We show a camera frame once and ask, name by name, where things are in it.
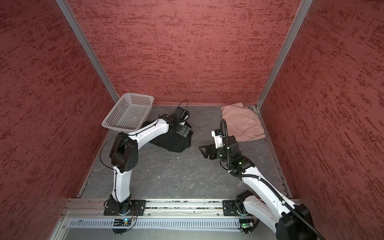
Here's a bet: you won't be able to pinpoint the aluminium corner post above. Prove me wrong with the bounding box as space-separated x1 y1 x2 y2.
255 0 314 109
56 0 119 102

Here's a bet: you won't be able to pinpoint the circuit board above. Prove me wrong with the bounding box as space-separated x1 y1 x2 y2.
112 219 132 228
239 219 255 233

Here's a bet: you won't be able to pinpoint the pink shorts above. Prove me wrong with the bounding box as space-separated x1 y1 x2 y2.
221 102 265 142

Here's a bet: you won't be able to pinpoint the white slotted cable duct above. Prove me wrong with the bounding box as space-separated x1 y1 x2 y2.
68 218 239 230

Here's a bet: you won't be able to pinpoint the right aluminium corner post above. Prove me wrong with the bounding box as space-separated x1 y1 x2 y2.
255 0 314 109

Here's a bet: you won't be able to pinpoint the right circuit board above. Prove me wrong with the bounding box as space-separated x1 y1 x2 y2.
239 219 255 233

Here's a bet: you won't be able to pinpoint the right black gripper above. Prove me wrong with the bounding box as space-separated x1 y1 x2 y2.
199 142 232 162

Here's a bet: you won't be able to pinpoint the left aluminium corner post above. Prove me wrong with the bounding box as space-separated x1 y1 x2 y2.
56 0 119 102

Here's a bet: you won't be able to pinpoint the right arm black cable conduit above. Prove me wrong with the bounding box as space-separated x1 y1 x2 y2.
219 118 326 240

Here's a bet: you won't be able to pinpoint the white plastic laundry basket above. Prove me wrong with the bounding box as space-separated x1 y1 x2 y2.
102 93 155 133

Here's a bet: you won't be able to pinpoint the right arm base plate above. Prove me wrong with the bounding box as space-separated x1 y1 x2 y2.
222 200 249 217

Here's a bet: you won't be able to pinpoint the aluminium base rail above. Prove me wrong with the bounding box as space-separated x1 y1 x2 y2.
61 197 305 218

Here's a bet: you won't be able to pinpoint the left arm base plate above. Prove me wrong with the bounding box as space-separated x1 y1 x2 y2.
104 198 147 216

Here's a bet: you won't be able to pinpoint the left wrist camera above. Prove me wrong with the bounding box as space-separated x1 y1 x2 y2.
171 107 190 124

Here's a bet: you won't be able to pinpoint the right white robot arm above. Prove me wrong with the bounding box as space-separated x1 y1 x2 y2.
199 135 323 240

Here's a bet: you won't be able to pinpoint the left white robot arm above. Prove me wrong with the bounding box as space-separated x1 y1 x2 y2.
108 110 193 216

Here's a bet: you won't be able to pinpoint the black shorts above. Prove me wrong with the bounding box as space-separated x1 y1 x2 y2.
149 130 193 153

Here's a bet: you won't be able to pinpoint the left circuit board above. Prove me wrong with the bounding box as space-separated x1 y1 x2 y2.
112 219 132 228

